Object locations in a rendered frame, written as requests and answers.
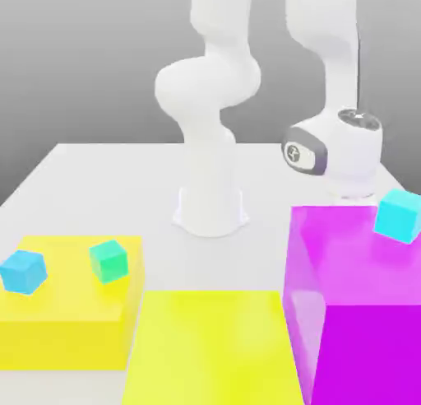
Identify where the small green cube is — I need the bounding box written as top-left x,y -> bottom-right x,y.
89,239 -> 130,286

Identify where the small cyan cube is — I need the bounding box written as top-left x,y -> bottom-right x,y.
373,188 -> 421,245

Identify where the small blue cube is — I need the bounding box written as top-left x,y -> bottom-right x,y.
0,249 -> 49,296

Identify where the large lime yellow box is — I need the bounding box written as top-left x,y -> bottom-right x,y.
121,290 -> 305,405

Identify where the large magenta box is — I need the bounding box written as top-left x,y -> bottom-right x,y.
282,204 -> 421,405

